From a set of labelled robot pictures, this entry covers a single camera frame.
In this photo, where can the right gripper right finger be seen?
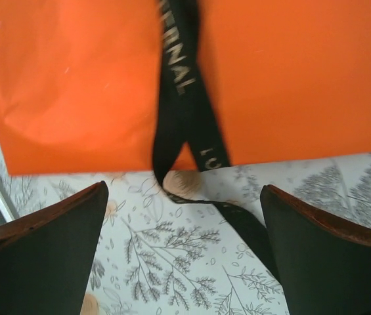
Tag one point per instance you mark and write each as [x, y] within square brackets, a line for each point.
[336, 269]

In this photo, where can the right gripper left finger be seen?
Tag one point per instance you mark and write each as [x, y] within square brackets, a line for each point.
[34, 269]

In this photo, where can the orange wrapping paper sheet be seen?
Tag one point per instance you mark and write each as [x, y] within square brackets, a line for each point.
[57, 82]

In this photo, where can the black ribbon gold lettering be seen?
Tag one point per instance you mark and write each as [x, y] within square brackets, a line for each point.
[178, 98]

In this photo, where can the floral print tablecloth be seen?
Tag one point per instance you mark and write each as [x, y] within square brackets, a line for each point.
[172, 246]

